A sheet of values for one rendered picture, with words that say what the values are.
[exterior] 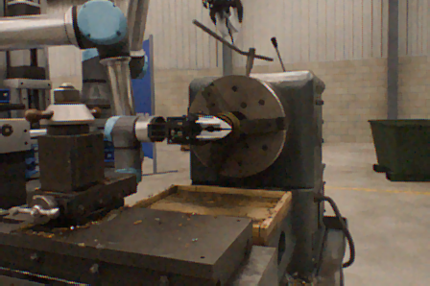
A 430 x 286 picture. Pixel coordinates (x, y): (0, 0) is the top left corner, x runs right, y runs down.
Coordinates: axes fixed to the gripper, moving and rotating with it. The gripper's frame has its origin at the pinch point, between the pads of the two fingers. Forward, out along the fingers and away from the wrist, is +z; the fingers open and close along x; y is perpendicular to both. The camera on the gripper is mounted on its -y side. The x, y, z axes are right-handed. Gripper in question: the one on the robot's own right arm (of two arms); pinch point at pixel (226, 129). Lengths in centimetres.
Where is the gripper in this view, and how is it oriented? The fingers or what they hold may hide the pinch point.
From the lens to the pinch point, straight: 91.0
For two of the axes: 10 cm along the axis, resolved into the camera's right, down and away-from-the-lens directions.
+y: -3.7, 0.6, -9.3
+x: -0.2, -10.0, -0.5
